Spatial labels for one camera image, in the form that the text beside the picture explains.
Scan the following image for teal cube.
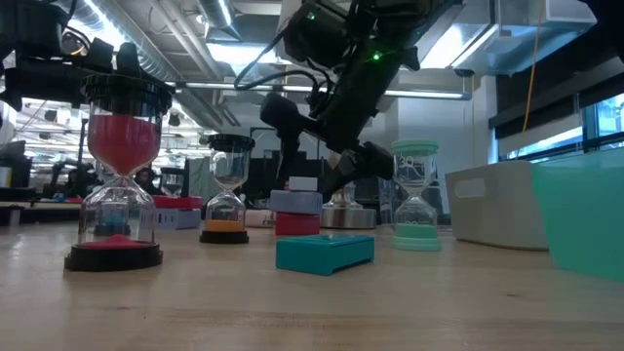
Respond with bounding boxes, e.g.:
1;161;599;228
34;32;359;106
275;233;376;277

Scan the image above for yellow hanging cable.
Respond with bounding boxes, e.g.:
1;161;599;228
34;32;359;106
521;0;546;137

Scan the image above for long ceiling light bar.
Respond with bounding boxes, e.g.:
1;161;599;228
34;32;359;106
165;80;472;101

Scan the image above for black ceiling-hung device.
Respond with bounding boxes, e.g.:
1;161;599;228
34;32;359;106
60;31;93;58

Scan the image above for periwinkle blue block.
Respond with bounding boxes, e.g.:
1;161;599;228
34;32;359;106
154;208;203;231

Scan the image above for lavender block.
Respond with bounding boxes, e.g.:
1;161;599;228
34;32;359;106
269;189;324;215

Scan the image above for white ceiling air unit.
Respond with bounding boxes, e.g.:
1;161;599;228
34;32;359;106
450;0;599;77

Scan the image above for orange sand hourglass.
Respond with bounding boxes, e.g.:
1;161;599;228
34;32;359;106
199;134;256;245

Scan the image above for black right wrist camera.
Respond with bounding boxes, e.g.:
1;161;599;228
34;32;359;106
281;7;355;69

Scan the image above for gray curtain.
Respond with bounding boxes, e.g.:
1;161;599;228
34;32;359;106
187;155;212;204

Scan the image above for black aluminium table frame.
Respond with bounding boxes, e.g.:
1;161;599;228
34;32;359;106
0;199;82;228

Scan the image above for person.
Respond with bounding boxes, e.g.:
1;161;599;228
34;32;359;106
135;167;163;196
65;168;98;199

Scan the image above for red block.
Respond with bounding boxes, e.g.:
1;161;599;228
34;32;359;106
274;212;322;237
152;195;205;211

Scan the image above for table lamp white shade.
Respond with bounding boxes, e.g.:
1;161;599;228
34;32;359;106
276;0;378;230

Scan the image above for light gray plastic bin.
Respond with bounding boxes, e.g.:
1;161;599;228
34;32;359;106
444;160;550;252

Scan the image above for black partition screen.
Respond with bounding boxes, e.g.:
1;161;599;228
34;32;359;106
238;150;337;206

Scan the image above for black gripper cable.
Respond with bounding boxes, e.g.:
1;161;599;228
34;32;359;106
233;28;326;94

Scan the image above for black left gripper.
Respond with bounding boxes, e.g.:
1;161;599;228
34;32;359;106
33;37;141;106

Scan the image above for teal translucent plastic bin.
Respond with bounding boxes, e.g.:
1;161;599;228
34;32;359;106
530;147;624;284

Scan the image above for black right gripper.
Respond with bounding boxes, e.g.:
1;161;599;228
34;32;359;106
260;48;415;197

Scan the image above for red sand hourglass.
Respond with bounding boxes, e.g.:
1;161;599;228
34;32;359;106
63;72;174;273

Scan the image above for small white box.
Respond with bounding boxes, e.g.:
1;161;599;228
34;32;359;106
288;175;319;192

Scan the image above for white roller blind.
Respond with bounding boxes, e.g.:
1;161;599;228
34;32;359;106
496;110;585;158

